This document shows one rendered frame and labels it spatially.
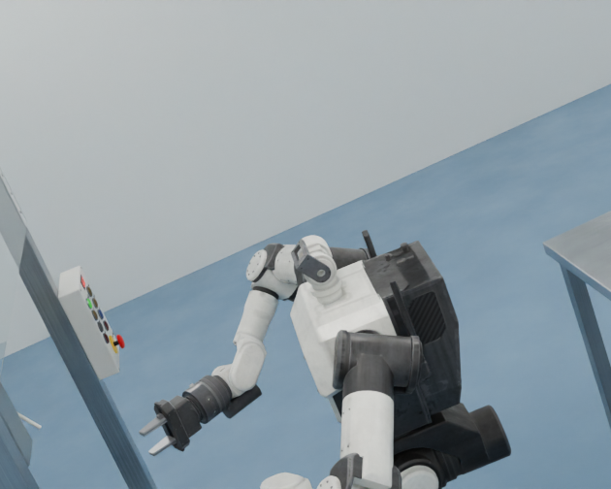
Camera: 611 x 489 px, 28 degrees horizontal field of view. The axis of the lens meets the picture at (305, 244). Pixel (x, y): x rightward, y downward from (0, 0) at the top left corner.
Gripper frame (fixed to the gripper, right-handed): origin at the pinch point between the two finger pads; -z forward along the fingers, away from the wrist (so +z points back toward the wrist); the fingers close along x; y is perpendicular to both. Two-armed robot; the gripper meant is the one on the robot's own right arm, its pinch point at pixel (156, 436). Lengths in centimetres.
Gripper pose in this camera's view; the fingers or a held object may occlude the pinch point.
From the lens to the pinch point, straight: 271.2
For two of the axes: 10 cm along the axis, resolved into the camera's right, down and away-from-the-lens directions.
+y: -6.2, -1.0, 7.8
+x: 3.4, 8.6, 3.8
